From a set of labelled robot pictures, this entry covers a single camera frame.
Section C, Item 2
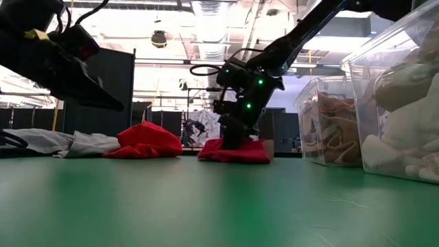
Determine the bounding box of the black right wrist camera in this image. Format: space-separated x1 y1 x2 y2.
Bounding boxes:
212 99 241 117

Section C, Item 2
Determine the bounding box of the smooth grey towel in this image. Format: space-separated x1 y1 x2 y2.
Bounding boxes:
3 128 121 158

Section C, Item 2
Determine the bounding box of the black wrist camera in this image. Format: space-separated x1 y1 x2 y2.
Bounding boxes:
212 99 241 117
51 24 100 62

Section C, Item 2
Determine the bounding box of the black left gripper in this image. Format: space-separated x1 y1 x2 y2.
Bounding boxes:
0 36 125 112

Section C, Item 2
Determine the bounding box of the thick black cable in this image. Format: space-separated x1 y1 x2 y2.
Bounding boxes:
0 130 29 149

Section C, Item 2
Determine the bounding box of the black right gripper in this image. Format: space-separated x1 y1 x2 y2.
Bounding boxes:
222 102 267 151

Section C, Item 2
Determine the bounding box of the yellow cable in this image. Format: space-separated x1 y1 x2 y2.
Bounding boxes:
51 99 61 132

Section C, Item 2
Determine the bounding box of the clear plastic bin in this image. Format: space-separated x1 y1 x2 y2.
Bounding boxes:
294 75 364 168
341 0 439 185

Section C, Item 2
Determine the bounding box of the black hanging ceiling lamp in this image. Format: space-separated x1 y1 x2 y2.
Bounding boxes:
150 30 168 49

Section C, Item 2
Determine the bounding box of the yellow tape piece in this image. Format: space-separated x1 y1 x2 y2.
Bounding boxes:
23 29 51 41

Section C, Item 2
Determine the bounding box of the pink towel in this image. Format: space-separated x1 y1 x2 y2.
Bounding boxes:
322 116 364 166

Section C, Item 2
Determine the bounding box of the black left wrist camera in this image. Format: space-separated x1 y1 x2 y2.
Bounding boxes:
51 24 100 62

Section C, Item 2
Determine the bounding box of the tall black partition panel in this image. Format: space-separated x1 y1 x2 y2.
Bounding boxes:
63 47 137 137

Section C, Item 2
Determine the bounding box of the brown towel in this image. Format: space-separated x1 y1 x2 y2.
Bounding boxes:
372 73 435 113
418 19 439 64

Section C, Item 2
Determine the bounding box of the silver ventilation duct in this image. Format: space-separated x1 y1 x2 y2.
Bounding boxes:
190 0 227 62

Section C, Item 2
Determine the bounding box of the low black partition row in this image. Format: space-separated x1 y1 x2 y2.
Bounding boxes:
0 108 64 130

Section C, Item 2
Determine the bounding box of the red towel with white label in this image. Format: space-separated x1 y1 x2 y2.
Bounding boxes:
197 136 275 165

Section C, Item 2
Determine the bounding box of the light green towel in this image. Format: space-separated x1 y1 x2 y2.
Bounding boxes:
380 61 439 83

